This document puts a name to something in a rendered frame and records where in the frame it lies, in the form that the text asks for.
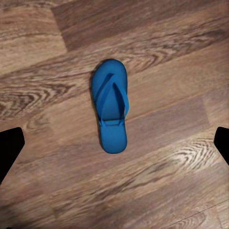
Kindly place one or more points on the sandal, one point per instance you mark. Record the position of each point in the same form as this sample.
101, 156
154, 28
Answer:
109, 91

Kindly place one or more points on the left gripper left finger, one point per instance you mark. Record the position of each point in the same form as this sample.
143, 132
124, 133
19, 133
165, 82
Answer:
11, 143

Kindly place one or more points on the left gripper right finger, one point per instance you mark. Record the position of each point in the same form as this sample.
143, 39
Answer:
221, 141

